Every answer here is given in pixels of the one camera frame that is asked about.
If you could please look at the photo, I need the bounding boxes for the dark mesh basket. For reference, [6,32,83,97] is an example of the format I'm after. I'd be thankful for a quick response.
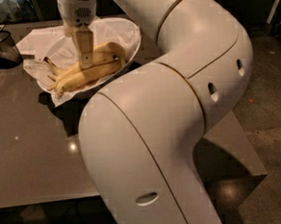
[0,30,23,69]

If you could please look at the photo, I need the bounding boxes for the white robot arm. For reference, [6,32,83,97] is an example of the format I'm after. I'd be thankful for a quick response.
[78,0,253,224]

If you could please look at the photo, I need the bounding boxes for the plastic bottles in background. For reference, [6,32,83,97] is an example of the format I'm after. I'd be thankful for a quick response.
[0,0,38,24]

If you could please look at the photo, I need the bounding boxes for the white crumpled paper liner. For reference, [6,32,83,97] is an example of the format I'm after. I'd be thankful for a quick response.
[16,17,141,107]

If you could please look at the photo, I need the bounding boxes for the white bowl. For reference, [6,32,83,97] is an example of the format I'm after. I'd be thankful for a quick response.
[29,17,141,104]

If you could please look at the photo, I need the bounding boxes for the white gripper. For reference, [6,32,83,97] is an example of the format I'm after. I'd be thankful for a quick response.
[57,0,97,69]

